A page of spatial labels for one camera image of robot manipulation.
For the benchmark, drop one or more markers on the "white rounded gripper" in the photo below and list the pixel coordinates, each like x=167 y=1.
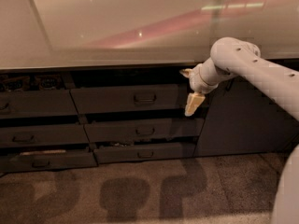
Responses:
x=195 y=80

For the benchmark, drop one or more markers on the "dark items in left drawer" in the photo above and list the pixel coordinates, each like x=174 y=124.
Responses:
x=46 y=82

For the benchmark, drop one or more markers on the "grey drawer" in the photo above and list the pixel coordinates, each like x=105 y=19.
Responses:
x=54 y=161
x=33 y=104
x=129 y=98
x=45 y=135
x=134 y=130
x=161 y=151

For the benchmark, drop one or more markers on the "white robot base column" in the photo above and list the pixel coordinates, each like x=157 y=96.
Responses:
x=286 y=207

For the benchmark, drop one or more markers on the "grey cabinet door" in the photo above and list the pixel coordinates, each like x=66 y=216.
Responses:
x=240 y=119

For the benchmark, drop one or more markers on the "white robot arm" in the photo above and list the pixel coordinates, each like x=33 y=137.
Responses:
x=231 y=57

